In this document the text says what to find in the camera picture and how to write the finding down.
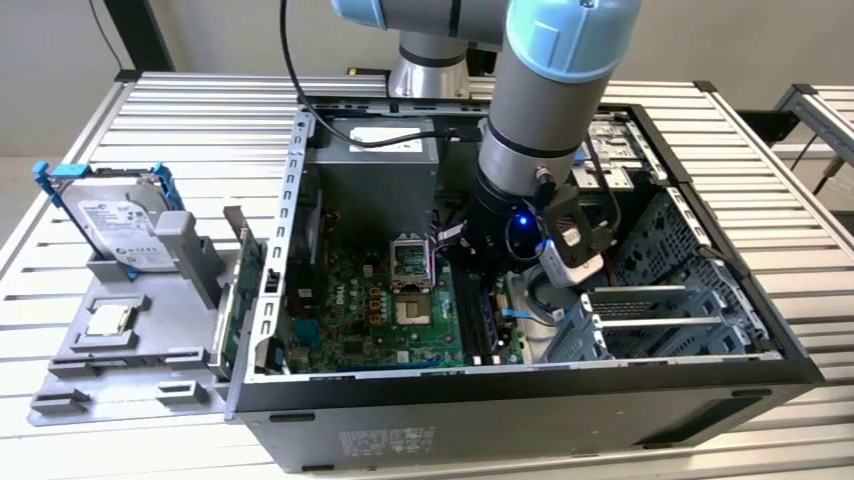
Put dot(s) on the grey parts rack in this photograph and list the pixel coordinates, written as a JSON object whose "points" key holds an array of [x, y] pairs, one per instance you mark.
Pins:
{"points": [[167, 320]]}

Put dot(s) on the green graphics card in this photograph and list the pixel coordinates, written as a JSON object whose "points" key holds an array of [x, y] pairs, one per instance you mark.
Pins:
{"points": [[247, 280]]}

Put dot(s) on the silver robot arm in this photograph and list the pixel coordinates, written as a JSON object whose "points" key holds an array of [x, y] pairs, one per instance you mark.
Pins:
{"points": [[554, 100]]}

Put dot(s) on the blue expansion slot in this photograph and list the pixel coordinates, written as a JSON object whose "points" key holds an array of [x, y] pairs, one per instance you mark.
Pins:
{"points": [[394, 366]]}

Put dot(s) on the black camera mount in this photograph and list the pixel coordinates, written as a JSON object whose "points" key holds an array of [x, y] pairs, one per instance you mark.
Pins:
{"points": [[567, 215]]}

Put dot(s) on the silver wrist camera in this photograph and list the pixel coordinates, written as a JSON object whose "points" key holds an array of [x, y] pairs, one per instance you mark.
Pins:
{"points": [[574, 265]]}

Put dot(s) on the black open PC case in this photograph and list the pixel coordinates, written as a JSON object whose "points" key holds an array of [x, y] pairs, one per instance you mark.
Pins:
{"points": [[467, 425]]}

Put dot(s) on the black table bracket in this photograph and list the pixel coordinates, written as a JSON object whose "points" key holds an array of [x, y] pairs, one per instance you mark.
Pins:
{"points": [[767, 125]]}

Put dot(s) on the grey power supply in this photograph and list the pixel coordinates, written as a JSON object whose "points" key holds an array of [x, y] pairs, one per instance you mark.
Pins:
{"points": [[374, 200]]}

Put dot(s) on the blue port block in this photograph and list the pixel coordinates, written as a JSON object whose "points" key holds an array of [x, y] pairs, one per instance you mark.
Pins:
{"points": [[307, 332]]}

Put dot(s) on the green motherboard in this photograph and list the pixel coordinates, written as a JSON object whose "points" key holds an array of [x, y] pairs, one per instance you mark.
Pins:
{"points": [[347, 340]]}

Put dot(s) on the metal slat side table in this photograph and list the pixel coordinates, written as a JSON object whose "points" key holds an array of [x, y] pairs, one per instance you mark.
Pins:
{"points": [[827, 110]]}

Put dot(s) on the black frame post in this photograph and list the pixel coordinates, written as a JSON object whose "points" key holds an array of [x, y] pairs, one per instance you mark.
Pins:
{"points": [[143, 35]]}

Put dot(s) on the CPU socket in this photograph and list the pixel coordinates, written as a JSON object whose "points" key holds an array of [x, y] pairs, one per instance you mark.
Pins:
{"points": [[415, 311]]}

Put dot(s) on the metal drive bay cage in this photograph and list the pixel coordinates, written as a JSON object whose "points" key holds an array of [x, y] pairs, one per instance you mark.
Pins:
{"points": [[623, 150]]}

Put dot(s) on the black case fan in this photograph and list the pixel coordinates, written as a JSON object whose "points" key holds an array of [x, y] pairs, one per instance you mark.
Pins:
{"points": [[310, 240]]}

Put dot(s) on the yellow black clamp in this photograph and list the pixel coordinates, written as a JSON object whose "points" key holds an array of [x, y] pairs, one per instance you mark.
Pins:
{"points": [[367, 71]]}

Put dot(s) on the hard disk in blue carrier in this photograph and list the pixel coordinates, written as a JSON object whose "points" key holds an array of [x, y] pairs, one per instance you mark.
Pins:
{"points": [[116, 225]]}

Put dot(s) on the silver CPU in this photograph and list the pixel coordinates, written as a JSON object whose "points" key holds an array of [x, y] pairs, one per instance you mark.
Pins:
{"points": [[108, 320]]}

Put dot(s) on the black RAM slot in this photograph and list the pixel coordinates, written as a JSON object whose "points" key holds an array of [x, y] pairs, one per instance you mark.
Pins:
{"points": [[476, 327], [468, 325]]}

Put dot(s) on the metal disk bay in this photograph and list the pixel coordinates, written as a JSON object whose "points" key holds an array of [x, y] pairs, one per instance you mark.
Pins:
{"points": [[640, 300]]}

